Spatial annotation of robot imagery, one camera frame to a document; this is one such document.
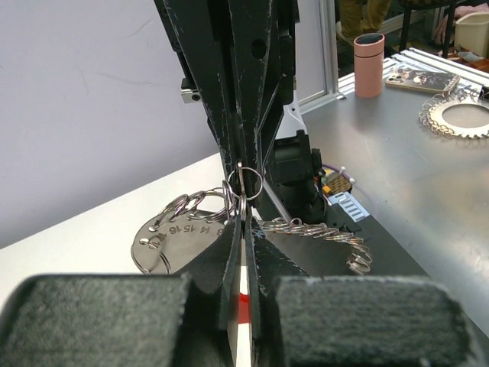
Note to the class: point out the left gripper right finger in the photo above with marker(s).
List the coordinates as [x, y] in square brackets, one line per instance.
[348, 320]

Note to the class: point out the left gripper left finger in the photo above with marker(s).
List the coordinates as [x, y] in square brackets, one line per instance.
[184, 319]

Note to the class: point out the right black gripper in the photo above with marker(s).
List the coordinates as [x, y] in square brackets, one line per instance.
[191, 93]

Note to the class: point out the red handled key organizer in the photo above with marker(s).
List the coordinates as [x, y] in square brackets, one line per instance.
[189, 224]

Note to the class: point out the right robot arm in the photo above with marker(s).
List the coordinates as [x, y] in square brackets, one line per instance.
[291, 170]

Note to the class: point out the pink cylindrical cup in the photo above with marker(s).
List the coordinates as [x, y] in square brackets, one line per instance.
[368, 65]

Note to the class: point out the smartphone with patterned case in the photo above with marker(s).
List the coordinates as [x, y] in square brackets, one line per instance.
[409, 78]

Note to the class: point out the cream plastic bin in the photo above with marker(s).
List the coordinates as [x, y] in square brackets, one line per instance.
[471, 33]

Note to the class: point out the right white cable duct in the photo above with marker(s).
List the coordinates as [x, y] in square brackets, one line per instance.
[350, 206]

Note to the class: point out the round metal key ring disc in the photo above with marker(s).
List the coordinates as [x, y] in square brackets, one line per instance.
[461, 114]

